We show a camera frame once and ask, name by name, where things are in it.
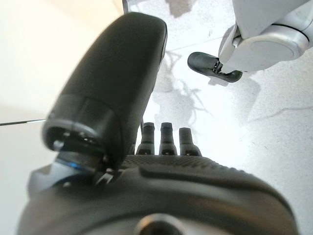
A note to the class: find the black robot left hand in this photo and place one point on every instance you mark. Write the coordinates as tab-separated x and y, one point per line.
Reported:
110	73

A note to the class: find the black robot left foot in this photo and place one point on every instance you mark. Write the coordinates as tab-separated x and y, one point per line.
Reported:
203	61

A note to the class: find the silver robot left leg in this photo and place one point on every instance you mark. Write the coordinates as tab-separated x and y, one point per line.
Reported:
269	29

